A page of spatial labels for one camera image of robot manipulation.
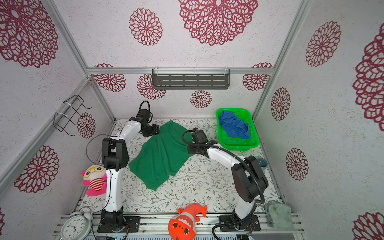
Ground black wire wall rack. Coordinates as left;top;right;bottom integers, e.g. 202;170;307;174
52;95;91;137

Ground red fish plush toy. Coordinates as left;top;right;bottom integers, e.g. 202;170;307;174
168;204;208;240

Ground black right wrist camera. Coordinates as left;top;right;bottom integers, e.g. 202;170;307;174
191;129;209;144

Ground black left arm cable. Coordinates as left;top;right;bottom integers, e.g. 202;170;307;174
85;100;151;240

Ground dark grey wall shelf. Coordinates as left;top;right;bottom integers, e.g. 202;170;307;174
152;69;231;90

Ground bright green plastic basket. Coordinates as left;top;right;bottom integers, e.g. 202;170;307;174
216;108;260;151

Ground white alarm clock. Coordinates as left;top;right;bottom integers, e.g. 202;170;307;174
60;212;92;240

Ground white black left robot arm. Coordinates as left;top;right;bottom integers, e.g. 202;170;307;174
101;116;159;226

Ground teal green cup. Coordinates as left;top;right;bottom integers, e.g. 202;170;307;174
257;158;268;171

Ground blue tank top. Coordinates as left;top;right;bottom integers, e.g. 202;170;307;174
219;111;251;140

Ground green tank top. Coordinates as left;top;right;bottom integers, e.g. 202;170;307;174
129;121;192;191

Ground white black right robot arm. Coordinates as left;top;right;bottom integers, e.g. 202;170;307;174
187;141;269;221

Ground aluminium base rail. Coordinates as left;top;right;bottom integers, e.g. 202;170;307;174
85;213;305;240

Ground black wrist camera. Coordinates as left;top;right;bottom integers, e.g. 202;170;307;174
191;129;209;144
137;109;153;123

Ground light green folded cloth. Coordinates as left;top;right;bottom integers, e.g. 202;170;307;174
264;201;295;230

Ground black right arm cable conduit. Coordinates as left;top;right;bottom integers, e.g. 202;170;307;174
181;128;266;240

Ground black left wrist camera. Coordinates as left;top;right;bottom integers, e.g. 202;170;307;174
137;109;153;123

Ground pink striped plush toy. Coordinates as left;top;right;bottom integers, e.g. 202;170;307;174
82;165;107;197

